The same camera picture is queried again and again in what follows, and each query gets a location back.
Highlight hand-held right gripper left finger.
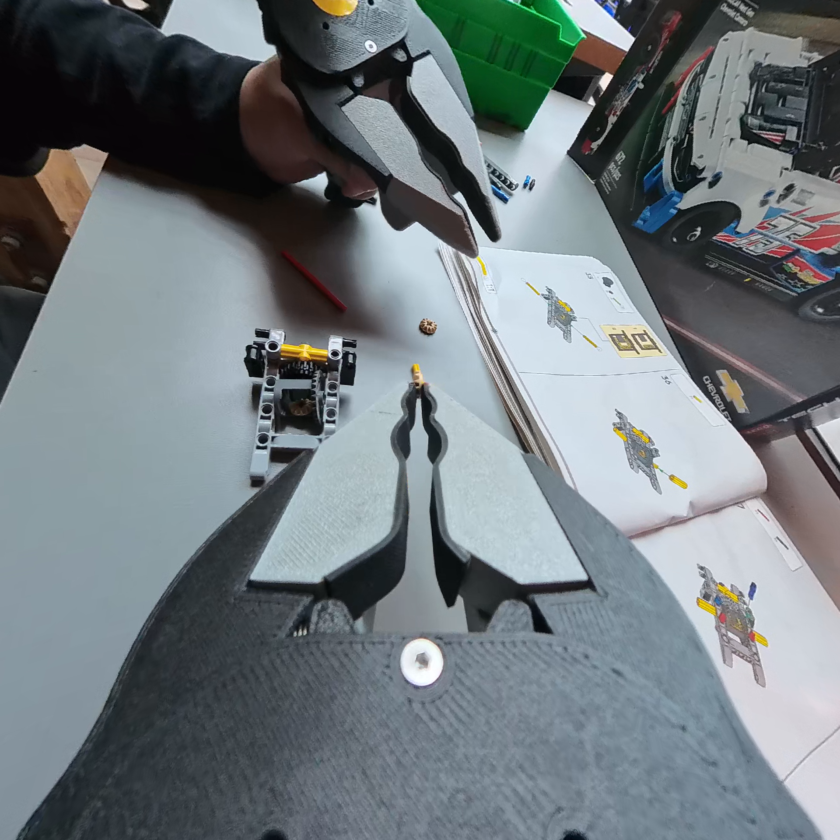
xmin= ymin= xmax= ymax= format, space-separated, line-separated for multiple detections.
xmin=248 ymin=382 xmax=417 ymax=619

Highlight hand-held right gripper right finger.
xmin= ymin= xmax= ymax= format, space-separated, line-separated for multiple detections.
xmin=422 ymin=386 xmax=591 ymax=610

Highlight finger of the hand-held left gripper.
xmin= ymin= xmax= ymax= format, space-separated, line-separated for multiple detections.
xmin=344 ymin=88 xmax=481 ymax=258
xmin=406 ymin=59 xmax=504 ymax=244

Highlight pile of lego pieces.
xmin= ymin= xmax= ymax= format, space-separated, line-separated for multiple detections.
xmin=482 ymin=156 xmax=538 ymax=199

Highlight grey lego frame assembly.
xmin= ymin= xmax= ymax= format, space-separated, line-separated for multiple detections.
xmin=245 ymin=328 xmax=360 ymax=488

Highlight white lego instruction booklet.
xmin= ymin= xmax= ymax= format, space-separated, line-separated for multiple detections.
xmin=438 ymin=246 xmax=840 ymax=785

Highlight red long lego axle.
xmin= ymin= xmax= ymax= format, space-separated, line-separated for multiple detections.
xmin=281 ymin=249 xmax=348 ymax=313

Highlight black lego car box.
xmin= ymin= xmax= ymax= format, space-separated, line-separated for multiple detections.
xmin=566 ymin=0 xmax=840 ymax=437

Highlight person's left hand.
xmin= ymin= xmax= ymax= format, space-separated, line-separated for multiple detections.
xmin=238 ymin=59 xmax=383 ymax=201

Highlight green plastic bin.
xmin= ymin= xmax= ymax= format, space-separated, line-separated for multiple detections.
xmin=415 ymin=0 xmax=587 ymax=132

